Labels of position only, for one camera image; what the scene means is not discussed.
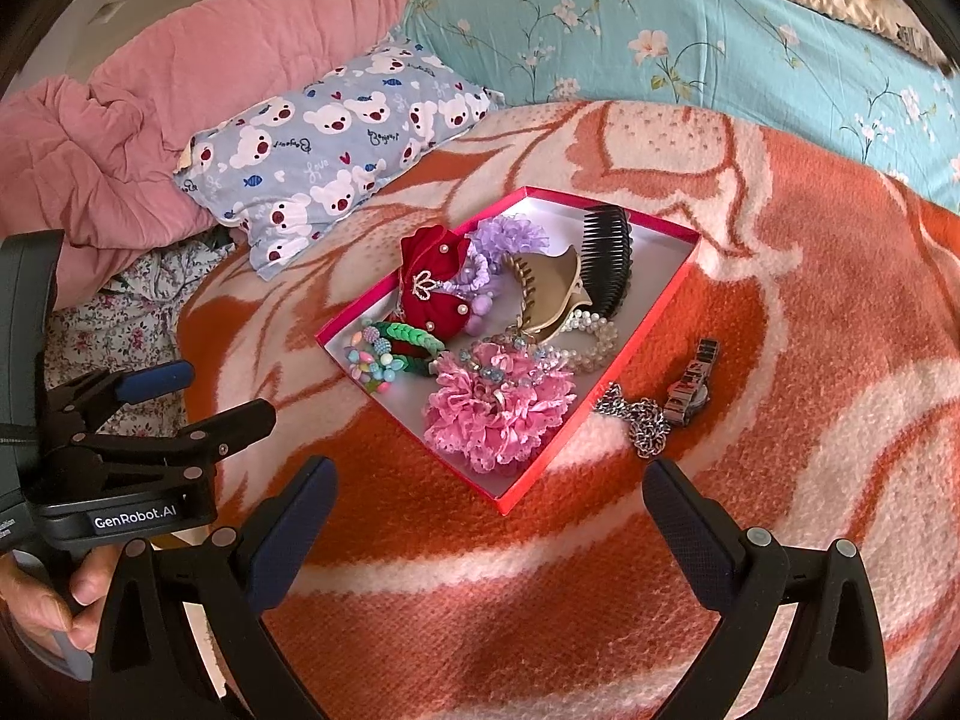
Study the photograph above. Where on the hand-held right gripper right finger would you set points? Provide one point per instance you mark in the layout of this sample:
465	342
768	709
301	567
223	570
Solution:
690	532

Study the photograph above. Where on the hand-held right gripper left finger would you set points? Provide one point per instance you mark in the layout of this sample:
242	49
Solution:
289	540

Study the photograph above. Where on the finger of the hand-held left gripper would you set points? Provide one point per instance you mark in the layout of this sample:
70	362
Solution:
232	424
157	381

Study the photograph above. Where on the white pearl scrunchie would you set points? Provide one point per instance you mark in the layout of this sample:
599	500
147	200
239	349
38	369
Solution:
596	337

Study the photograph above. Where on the pink ruffled scrunchie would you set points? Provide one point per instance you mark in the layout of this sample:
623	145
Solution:
495	405

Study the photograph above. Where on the red velvet hair bow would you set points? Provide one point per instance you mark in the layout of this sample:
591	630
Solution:
431	262

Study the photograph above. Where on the red cardboard box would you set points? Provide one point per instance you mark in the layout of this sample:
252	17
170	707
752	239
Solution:
656	255

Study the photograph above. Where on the beige hair claw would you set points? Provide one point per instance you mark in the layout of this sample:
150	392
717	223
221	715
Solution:
559	285

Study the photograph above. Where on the small lilac scrunchie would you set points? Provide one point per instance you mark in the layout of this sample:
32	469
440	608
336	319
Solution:
480	274

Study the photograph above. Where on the person's left hand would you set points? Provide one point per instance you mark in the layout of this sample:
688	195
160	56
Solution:
45	600

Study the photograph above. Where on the floral patterned cloth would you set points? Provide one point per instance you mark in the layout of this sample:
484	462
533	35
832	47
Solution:
127	315

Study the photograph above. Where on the black and silver wristwatch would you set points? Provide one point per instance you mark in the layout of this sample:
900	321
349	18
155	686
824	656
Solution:
690	390

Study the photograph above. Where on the orange and white blanket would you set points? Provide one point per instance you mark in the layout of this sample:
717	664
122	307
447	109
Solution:
825	277

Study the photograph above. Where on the black hair comb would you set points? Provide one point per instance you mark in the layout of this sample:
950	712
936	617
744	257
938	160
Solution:
607	255

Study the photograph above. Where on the bear print pillow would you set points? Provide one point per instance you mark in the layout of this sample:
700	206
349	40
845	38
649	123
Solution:
337	135

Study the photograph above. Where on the pink quilt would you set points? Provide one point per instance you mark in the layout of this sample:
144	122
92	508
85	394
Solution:
187	52

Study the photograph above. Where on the teal floral bedsheet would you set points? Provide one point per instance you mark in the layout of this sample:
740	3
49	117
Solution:
675	15

